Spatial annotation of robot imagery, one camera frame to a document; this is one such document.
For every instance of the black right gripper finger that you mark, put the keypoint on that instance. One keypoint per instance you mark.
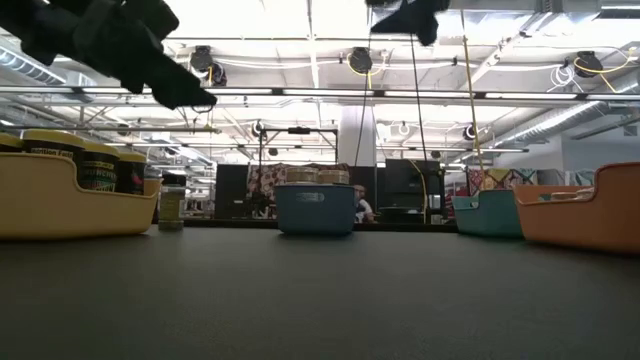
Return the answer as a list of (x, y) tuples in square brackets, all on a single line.
[(415, 22)]

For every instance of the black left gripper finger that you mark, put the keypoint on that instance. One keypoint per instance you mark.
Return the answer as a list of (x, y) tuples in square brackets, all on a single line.
[(180, 90)]

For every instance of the tan-lid jar with tan label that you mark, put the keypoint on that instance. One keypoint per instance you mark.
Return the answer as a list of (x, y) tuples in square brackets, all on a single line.
[(301, 175)]

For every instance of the grey ceiling conduit pipe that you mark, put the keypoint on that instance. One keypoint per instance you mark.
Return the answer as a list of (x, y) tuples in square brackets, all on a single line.
[(100, 128)]

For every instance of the black cabinet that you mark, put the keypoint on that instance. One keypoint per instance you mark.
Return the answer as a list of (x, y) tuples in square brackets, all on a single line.
[(231, 190)]

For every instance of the black-lid green herb bottle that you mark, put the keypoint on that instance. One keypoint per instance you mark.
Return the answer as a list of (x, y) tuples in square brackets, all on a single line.
[(172, 205)]

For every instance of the long ceiling light bar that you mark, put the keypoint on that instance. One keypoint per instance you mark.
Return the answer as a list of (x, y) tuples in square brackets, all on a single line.
[(300, 91)]

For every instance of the white building column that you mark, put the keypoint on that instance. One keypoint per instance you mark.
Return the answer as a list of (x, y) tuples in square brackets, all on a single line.
[(357, 135)]

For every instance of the black computer tower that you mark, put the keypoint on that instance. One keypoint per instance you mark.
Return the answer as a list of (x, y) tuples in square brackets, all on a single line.
[(405, 190)]

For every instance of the yellow plastic bin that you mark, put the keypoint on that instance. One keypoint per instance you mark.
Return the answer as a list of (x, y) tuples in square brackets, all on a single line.
[(50, 200)]

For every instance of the colourful patterned cloth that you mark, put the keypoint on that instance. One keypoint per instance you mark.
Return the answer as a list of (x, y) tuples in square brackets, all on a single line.
[(500, 177)]

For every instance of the blue plastic bin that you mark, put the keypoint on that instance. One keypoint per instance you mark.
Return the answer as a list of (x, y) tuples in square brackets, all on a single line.
[(315, 215)]

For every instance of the person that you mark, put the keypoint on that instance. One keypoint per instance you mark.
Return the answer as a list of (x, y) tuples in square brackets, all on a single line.
[(361, 205)]

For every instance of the teal plastic bin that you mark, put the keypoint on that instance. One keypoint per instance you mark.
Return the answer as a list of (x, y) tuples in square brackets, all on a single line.
[(487, 215)]

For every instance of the orange plastic bin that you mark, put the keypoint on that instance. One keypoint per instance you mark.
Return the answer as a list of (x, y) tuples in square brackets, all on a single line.
[(580, 225)]

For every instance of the silver spiral air duct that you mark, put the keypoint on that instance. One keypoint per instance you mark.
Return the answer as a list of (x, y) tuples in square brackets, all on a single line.
[(35, 70), (550, 122)]

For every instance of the black metal rack frame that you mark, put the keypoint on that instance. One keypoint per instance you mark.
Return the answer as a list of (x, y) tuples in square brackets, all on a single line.
[(300, 130)]

